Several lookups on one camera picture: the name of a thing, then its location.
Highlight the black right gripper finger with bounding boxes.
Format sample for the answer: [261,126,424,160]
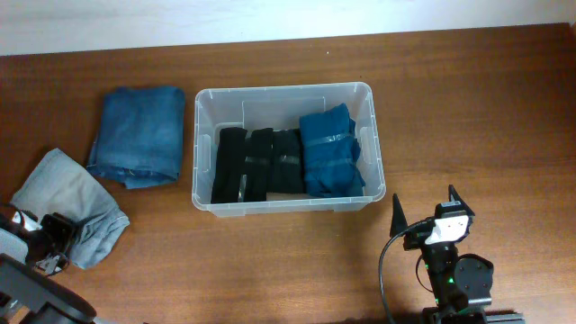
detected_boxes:
[390,193,408,238]
[448,184,475,216]

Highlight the light blue jeans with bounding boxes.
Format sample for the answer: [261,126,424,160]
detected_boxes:
[11,148,130,270]

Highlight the teal blue garment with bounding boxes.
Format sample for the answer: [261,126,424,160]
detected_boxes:
[299,103,365,198]

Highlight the small black garment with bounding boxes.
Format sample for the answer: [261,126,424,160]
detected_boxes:
[268,129,305,194]

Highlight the large black garment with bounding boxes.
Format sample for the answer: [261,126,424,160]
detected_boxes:
[211,127,274,203]

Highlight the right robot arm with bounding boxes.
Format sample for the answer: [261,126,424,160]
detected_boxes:
[378,184,526,324]

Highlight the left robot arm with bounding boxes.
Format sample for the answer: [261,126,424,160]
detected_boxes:
[1,202,106,324]

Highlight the dark blue folded jeans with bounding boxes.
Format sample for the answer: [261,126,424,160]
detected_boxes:
[86,86,185,189]

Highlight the clear plastic storage bin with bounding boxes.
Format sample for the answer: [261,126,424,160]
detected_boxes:
[191,82,386,218]

